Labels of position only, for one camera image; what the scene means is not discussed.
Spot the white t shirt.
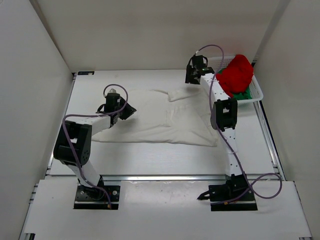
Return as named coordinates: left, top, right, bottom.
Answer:
left=92, top=86, right=218, bottom=147

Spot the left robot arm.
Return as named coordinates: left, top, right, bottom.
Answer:
left=53, top=93, right=137, bottom=200

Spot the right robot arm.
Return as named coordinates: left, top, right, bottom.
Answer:
left=185, top=55, right=244, bottom=181

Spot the white plastic basket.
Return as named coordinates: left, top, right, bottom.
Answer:
left=207, top=55, right=264, bottom=105

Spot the red t shirt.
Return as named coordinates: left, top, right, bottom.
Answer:
left=216, top=54, right=254, bottom=98

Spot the blue label sticker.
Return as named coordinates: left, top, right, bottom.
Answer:
left=77, top=71, right=95, bottom=76

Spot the green t shirt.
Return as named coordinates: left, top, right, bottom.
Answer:
left=216, top=68, right=252, bottom=101

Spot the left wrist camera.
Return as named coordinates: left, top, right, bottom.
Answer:
left=108, top=88, right=117, bottom=94

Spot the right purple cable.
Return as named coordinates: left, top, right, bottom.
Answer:
left=194, top=44, right=283, bottom=206

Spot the purple cable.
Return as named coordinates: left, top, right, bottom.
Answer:
left=194, top=44, right=283, bottom=206
left=61, top=84, right=130, bottom=210

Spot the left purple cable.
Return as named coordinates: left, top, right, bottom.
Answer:
left=61, top=84, right=130, bottom=210

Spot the aluminium table rail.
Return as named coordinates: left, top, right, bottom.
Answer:
left=102, top=174, right=226, bottom=182

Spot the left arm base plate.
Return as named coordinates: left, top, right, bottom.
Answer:
left=73, top=184, right=121, bottom=210

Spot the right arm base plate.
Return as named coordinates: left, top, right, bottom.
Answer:
left=197, top=183, right=258, bottom=212

